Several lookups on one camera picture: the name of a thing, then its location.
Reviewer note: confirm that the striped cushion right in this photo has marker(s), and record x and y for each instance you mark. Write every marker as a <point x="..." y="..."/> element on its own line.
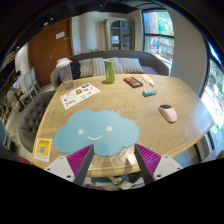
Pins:
<point x="131" y="65"/>

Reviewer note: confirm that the white sticker sheet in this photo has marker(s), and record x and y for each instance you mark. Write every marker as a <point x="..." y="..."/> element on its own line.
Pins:
<point x="79" y="94"/>

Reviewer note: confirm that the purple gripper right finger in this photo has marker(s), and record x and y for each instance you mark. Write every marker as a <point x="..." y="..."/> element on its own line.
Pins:
<point x="147" y="161"/>

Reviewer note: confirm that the striped cushion left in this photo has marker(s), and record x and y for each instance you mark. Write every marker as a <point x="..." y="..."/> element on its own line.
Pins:
<point x="86" y="68"/>

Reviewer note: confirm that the green drink can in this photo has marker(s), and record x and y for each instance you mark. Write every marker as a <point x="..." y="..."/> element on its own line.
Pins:
<point x="110" y="71"/>

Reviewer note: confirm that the grey tufted chair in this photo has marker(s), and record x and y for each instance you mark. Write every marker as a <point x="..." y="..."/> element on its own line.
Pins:
<point x="31" y="119"/>

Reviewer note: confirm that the white small packet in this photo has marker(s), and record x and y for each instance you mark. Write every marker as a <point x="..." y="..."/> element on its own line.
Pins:
<point x="147" y="79"/>

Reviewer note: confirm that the grey sofa bench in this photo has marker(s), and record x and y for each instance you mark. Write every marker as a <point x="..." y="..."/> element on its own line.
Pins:
<point x="149" y="63"/>

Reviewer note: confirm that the striped cushion middle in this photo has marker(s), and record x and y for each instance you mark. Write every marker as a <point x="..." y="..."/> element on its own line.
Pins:
<point x="99" y="65"/>

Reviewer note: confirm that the wooden glass cabinet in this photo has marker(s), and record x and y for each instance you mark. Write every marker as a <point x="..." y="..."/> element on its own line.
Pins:
<point x="119" y="34"/>

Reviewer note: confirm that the teal small eraser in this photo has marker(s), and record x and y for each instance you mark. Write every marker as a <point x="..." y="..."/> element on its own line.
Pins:
<point x="147" y="93"/>

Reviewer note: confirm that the striped cushion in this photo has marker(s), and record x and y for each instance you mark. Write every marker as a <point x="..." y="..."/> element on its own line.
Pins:
<point x="99" y="65"/>
<point x="131" y="65"/>
<point x="86" y="68"/>

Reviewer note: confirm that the white chair background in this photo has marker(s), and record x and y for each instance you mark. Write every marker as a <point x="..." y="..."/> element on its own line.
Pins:
<point x="26" y="84"/>

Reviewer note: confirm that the yellow QR code card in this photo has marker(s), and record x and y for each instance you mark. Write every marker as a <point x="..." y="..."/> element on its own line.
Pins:
<point x="42" y="149"/>

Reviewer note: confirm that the blue cloud mouse pad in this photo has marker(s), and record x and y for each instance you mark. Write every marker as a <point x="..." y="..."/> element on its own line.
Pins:
<point x="107" y="130"/>

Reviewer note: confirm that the brown wooden door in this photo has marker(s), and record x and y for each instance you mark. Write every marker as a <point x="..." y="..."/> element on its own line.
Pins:
<point x="45" y="48"/>

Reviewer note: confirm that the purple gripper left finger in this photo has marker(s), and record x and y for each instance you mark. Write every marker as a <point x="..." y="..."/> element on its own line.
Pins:
<point x="79" y="163"/>

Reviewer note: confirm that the pink computer mouse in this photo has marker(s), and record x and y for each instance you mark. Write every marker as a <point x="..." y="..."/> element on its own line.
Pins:
<point x="168" y="113"/>

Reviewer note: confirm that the clear plastic tumbler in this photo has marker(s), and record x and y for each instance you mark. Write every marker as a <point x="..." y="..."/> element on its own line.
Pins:
<point x="64" y="69"/>

